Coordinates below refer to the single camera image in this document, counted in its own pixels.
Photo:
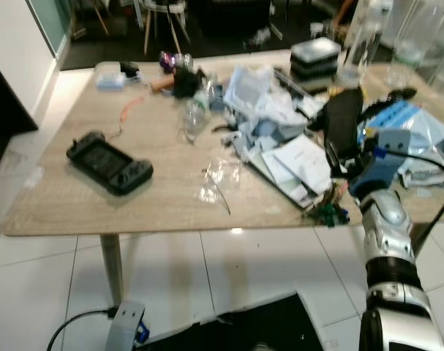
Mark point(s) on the blue white plastic package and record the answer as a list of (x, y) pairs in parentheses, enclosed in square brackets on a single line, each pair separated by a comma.
[(249, 88)]

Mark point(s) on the black furniture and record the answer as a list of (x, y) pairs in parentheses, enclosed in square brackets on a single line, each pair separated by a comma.
[(6, 110)]

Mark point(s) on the green circuit board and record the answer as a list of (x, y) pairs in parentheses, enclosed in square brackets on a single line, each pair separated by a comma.
[(330, 213)]

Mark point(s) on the large clear plastic bag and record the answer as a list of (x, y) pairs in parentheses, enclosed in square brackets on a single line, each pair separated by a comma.
[(412, 36)]

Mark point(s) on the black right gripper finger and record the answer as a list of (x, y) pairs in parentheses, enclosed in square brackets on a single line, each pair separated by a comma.
[(344, 121)]

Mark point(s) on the black bundled tool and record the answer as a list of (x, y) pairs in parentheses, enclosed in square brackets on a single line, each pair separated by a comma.
[(187, 82)]

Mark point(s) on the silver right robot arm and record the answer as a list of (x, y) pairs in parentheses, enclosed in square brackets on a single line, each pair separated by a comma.
[(390, 234)]

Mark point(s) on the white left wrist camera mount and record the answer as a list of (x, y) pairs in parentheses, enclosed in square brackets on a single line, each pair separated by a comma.
[(123, 329)]

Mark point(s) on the clear plastic bottle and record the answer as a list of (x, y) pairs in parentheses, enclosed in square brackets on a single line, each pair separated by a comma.
[(197, 121)]

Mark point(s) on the frosted glass door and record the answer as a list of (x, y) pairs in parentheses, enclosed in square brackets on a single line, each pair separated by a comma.
[(50, 18)]

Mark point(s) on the black handheld game console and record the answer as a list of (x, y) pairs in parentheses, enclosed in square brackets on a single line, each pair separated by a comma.
[(108, 162)]

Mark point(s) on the stacked black food containers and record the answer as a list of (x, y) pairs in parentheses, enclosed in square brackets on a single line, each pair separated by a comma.
[(317, 60)]

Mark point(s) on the blue yellow plastic package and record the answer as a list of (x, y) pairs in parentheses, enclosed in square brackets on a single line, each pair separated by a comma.
[(419, 121)]

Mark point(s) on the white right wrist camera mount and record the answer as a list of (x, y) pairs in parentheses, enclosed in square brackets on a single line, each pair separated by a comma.
[(386, 168)]

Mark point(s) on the black elongated object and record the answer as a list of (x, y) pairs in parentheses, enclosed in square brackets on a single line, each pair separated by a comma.
[(393, 97)]

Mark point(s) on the small white blue box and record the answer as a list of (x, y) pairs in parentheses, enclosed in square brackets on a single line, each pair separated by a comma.
[(110, 81)]

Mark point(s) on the white chair wooden legs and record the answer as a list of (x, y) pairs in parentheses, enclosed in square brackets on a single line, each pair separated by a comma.
[(163, 6)]

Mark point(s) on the white paper sheets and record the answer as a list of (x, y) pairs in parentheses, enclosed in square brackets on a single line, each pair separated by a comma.
[(306, 161)]

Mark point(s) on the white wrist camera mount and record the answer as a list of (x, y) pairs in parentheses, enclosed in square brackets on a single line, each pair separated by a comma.
[(386, 168), (123, 329)]

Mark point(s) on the clear plastic wrapper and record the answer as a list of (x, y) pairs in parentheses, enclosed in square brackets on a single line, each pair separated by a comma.
[(218, 183)]

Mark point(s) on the light wood table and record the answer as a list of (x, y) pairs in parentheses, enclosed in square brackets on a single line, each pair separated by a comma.
[(174, 186)]

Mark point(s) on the purple object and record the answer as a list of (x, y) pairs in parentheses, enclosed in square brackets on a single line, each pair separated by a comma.
[(170, 62)]

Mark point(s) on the small black device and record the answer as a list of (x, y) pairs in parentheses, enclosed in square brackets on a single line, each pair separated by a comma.
[(129, 70)]

